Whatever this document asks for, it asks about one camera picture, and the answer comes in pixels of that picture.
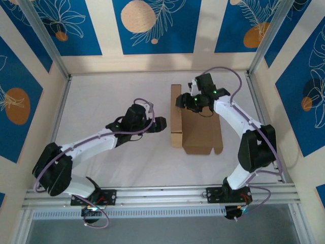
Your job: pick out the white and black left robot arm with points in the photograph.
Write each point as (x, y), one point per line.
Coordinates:
(89, 146)

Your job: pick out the black controller board box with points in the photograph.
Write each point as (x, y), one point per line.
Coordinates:
(91, 214)
(232, 213)

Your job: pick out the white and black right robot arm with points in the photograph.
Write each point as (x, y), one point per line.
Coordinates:
(228, 114)

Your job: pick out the aluminium frame post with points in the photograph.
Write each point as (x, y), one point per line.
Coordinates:
(271, 30)
(45, 38)

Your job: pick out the brown cardboard paper box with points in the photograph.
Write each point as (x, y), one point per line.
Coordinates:
(198, 132)

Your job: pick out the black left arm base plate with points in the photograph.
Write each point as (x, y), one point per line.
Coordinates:
(109, 197)

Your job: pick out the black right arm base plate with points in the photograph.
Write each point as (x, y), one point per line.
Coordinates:
(213, 194)

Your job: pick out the long aluminium frame rail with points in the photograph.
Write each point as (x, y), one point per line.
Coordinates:
(157, 194)

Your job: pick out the aluminium table side rail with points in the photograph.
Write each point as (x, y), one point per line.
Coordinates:
(254, 94)
(62, 108)

